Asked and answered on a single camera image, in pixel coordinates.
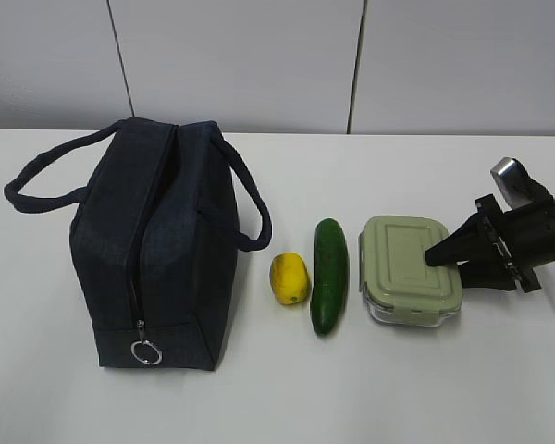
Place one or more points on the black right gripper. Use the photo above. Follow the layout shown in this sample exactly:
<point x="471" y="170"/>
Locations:
<point x="502" y="249"/>

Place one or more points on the glass container green lid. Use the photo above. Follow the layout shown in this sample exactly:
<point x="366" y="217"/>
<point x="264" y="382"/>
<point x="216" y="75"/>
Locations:
<point x="398" y="286"/>

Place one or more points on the green cucumber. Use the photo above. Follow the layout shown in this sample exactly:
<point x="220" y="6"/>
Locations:
<point x="331" y="263"/>

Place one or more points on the dark navy lunch bag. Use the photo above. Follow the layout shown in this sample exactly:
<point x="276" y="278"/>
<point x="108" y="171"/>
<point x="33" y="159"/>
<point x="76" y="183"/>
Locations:
<point x="156" y="237"/>

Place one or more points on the yellow lemon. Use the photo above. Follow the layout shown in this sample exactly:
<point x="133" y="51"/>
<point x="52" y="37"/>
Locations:
<point x="289" y="279"/>

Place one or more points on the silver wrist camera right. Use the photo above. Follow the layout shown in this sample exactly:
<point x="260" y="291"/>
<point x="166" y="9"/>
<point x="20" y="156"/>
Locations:
<point x="516" y="186"/>

